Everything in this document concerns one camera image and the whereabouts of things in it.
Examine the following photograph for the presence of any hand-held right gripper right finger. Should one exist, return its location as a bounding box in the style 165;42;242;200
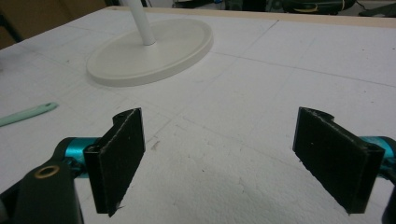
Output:
291;106;387;216

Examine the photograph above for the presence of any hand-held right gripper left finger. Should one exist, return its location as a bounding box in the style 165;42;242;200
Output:
83;107;147;217

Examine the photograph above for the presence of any white round lamp stand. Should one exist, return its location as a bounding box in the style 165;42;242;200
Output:
86;0;215;88

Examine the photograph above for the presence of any mint green utensil handle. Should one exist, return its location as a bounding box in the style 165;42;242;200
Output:
0;102;60;128

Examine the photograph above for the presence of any dark equipment with yellow cable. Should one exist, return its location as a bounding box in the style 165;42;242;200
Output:
172;0;396;18

